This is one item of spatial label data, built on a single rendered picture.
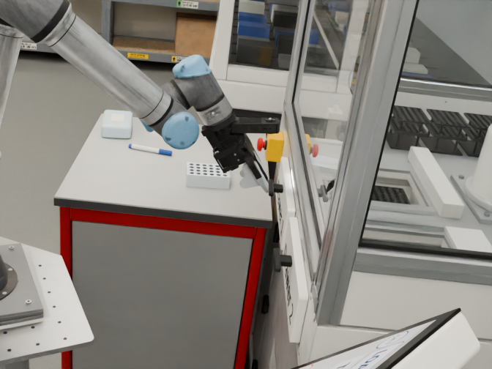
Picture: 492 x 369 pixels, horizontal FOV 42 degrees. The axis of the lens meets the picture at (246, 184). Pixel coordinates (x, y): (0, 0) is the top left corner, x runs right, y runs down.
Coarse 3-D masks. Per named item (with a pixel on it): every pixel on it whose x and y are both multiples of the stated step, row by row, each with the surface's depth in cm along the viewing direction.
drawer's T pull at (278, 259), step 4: (276, 248) 129; (276, 252) 128; (276, 256) 126; (280, 256) 127; (284, 256) 127; (288, 256) 127; (276, 260) 125; (280, 260) 126; (284, 260) 126; (288, 260) 126; (276, 264) 124; (280, 264) 126; (284, 264) 126; (288, 264) 126; (276, 268) 123; (280, 268) 123
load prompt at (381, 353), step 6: (402, 342) 67; (384, 348) 68; (390, 348) 67; (372, 354) 69; (378, 354) 67; (384, 354) 65; (366, 360) 67; (372, 360) 66; (378, 360) 64; (354, 366) 68; (360, 366) 66; (366, 366) 64; (372, 366) 63
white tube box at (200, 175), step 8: (192, 168) 183; (200, 168) 184; (208, 168) 185; (216, 168) 186; (192, 176) 180; (200, 176) 180; (208, 176) 180; (216, 176) 181; (224, 176) 181; (192, 184) 181; (200, 184) 181; (208, 184) 182; (216, 184) 182; (224, 184) 182
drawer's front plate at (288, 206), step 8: (280, 160) 167; (280, 168) 165; (288, 168) 160; (280, 176) 163; (288, 176) 156; (288, 184) 152; (288, 192) 149; (280, 200) 157; (288, 200) 145; (280, 208) 155; (288, 208) 142; (280, 216) 153; (288, 216) 142; (280, 224) 152; (280, 240) 148; (280, 248) 146
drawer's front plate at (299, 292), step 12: (288, 228) 137; (288, 240) 135; (288, 252) 133; (300, 252) 126; (300, 264) 122; (288, 276) 129; (300, 276) 118; (288, 288) 127; (300, 288) 115; (300, 300) 113; (288, 312) 123; (300, 312) 114; (288, 324) 122; (300, 324) 116; (300, 336) 117
